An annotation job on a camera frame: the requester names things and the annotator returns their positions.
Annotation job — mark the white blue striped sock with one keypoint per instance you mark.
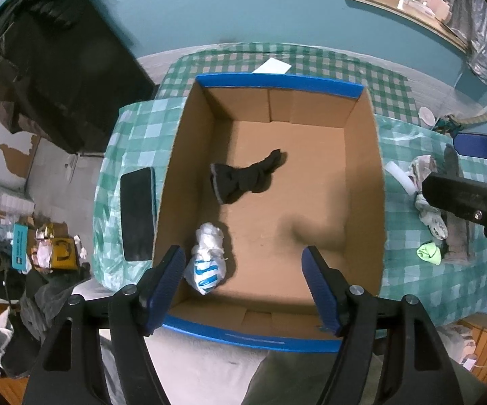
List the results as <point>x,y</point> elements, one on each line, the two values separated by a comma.
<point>207,261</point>

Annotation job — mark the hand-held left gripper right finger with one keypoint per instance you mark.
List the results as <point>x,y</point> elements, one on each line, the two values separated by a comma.
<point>323,291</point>

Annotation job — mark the white round lid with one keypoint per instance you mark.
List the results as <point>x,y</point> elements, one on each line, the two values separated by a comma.
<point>427,116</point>

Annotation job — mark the black jacket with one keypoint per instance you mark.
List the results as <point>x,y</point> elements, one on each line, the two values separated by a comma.
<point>57,59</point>

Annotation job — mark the green checkered tablecloth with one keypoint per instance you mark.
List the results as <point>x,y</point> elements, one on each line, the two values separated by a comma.
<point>133,135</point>

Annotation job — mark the cardboard box with blue edges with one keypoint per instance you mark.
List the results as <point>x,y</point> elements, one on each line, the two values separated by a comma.
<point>277,202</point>

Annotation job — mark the white paper card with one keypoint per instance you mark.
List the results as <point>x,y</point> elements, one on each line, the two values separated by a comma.
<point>273,66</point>

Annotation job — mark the yellow bag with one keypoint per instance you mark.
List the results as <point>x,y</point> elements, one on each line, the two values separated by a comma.
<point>60,255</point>

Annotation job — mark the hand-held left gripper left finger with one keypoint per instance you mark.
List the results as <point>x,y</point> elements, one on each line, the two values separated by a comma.
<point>165,291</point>

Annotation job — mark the neon green sock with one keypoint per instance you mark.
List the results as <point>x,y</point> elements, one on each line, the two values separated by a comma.
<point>429,254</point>

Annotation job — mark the grey clothes pile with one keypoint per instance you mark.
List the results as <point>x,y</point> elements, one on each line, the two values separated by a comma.
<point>45,299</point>

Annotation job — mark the black sock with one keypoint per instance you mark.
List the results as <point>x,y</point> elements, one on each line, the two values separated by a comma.
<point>243,179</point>

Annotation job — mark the grey cloth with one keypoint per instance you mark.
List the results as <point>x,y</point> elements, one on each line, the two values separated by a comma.
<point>456,236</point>

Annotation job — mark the wooden shelf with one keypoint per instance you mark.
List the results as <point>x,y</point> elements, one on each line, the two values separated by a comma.
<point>395,6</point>

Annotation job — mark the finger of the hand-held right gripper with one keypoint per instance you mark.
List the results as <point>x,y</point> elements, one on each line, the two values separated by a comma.
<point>459,196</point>
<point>480,145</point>

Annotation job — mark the black smartphone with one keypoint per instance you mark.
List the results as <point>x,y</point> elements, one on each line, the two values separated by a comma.
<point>137,215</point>

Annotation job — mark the white cushion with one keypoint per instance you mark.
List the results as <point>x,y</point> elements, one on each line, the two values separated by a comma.
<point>209,367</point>

